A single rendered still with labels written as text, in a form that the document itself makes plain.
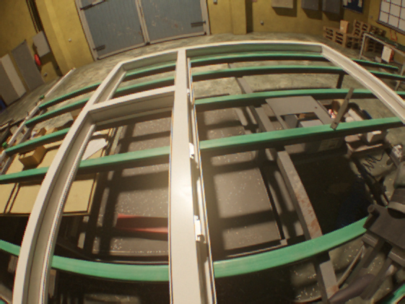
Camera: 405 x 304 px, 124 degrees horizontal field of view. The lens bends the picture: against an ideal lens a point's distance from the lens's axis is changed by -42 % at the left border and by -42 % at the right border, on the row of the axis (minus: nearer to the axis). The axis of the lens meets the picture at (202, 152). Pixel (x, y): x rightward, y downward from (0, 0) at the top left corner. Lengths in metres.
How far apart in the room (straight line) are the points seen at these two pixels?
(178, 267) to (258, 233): 0.43
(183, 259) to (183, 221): 0.07
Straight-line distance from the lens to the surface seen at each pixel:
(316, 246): 0.43
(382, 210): 0.40
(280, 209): 0.78
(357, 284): 0.38
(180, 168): 0.40
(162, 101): 0.72
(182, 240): 0.33
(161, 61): 1.24
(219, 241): 0.68
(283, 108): 0.73
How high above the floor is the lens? 1.24
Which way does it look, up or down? 46 degrees down
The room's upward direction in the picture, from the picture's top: 10 degrees counter-clockwise
